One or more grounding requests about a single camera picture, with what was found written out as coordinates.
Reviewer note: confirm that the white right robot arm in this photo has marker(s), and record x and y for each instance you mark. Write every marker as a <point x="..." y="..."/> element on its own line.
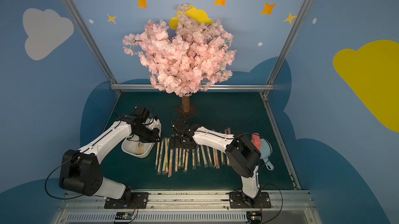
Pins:
<point x="242" y="153"/>

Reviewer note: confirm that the light blue dustpan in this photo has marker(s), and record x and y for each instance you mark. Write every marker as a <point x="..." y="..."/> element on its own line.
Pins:
<point x="266" y="151"/>

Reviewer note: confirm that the floor edge rail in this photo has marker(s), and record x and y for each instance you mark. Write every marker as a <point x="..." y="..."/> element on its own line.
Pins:
<point x="111" y="112"/>
<point x="281" y="144"/>

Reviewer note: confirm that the right black controller board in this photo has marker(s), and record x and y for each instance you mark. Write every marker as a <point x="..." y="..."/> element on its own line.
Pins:
<point x="254" y="217"/>

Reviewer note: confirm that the left aluminium corner post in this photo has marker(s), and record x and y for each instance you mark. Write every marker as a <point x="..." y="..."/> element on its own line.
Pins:
<point x="83" y="28"/>

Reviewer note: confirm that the front aluminium mounting rail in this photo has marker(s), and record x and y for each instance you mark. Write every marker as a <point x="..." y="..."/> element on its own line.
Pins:
<point x="192" y="207"/>

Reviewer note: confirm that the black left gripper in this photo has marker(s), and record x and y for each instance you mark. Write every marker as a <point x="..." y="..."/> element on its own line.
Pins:
<point x="153" y="134"/>

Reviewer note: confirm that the white plastic storage box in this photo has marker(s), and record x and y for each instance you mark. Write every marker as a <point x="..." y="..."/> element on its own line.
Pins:
<point x="135" y="145"/>

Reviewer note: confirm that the right aluminium corner post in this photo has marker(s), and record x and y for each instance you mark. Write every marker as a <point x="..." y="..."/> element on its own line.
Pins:
<point x="302" y="13"/>

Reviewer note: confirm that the aluminium corner post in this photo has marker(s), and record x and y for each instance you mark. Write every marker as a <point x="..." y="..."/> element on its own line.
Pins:
<point x="83" y="28"/>
<point x="302" y="13"/>

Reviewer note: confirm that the wrapped chopsticks panda print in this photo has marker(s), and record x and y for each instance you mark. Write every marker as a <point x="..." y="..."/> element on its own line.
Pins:
<point x="139" y="149"/>

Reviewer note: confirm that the chopsticks pair thirteenth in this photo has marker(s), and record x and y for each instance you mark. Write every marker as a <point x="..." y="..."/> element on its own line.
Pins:
<point x="160" y="158"/>

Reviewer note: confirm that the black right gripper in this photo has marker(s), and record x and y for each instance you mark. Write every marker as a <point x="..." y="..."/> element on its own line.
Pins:
<point x="184" y="138"/>

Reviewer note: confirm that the chopsticks red print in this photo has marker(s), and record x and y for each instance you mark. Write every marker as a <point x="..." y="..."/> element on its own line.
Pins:
<point x="170" y="169"/>

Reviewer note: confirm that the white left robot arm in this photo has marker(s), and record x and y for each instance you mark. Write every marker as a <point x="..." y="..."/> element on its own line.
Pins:
<point x="80" y="169"/>

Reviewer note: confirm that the left floor edge rail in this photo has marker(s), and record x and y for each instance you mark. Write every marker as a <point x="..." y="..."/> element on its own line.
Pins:
<point x="111" y="112"/>

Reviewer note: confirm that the left green circuit board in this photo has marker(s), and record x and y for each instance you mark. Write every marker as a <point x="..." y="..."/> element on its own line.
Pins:
<point x="124" y="216"/>

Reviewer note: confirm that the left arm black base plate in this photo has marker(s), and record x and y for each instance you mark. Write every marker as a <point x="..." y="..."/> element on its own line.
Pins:
<point x="133" y="200"/>

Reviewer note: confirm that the chopsticks pair twelfth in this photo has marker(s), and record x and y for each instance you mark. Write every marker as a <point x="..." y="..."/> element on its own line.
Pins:
<point x="165" y="161"/>

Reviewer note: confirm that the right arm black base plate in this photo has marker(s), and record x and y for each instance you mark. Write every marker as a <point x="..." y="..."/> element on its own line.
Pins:
<point x="238" y="199"/>

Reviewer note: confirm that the right floor edge rail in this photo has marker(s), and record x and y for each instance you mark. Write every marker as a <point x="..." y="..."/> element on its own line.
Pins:
<point x="281" y="144"/>

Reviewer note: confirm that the red small brush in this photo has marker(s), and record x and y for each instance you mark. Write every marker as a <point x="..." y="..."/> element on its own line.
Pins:
<point x="256" y="140"/>

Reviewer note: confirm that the pink cherry blossom tree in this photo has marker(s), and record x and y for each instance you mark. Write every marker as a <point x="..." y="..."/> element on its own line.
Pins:
<point x="188" y="54"/>

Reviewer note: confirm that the chopsticks pair eleventh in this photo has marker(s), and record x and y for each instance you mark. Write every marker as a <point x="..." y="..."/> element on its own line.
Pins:
<point x="176" y="159"/>

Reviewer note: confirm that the chopsticks pair fourteenth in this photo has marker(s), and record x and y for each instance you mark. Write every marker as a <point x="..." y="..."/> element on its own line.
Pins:
<point x="157" y="155"/>

